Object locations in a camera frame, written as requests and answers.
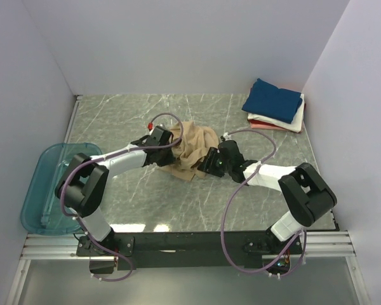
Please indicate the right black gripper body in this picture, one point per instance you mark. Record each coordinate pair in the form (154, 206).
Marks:
(206, 163)

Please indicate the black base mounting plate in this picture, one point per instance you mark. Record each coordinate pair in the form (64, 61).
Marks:
(249, 249)

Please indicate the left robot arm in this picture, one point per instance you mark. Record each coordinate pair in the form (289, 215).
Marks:
(83, 184)

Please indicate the folded pink t-shirt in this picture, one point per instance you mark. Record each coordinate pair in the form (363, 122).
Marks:
(265, 127)

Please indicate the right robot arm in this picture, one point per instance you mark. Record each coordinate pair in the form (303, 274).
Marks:
(307, 195)

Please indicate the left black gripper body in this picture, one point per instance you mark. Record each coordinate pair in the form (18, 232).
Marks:
(166, 157)

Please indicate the folded blue t-shirt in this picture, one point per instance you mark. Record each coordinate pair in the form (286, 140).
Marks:
(270, 101)

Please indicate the folded white t-shirt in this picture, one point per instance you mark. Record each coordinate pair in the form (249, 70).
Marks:
(295, 126)

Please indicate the teal plastic bin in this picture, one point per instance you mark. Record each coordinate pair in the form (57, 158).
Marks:
(41, 212)

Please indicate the beige t-shirt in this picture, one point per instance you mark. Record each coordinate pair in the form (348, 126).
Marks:
(191, 151)

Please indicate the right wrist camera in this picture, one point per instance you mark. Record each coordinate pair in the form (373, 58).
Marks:
(225, 137)

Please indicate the folded red t-shirt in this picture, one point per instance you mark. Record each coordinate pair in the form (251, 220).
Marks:
(258, 122)

